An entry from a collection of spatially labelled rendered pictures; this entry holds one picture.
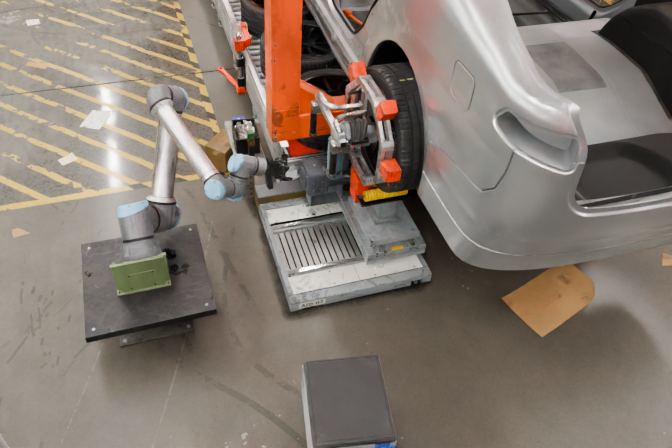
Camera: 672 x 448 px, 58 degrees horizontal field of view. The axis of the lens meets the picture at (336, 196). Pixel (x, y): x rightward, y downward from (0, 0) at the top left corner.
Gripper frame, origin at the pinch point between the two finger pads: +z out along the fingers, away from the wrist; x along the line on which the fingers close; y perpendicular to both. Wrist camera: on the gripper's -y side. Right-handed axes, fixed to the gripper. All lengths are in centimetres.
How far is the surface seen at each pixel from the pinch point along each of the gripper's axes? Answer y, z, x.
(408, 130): 52, 27, -22
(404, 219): -13, 80, -6
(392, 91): 61, 20, -6
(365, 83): 55, 16, 9
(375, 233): -22, 61, -11
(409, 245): -20, 79, -21
